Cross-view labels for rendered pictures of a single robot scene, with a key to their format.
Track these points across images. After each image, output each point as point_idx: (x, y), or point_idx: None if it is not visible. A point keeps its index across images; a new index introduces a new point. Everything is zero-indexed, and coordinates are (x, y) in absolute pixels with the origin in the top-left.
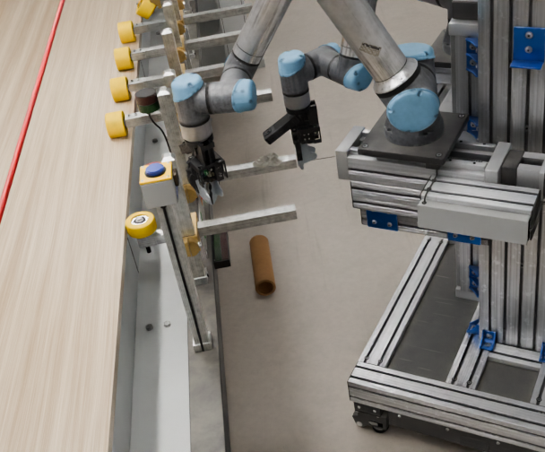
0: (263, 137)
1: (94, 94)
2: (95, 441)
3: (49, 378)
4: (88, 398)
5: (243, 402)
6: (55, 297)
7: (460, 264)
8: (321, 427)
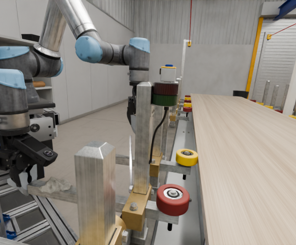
0: (55, 156)
1: None
2: (196, 114)
3: (216, 123)
4: (200, 118)
5: None
6: (229, 137)
7: None
8: None
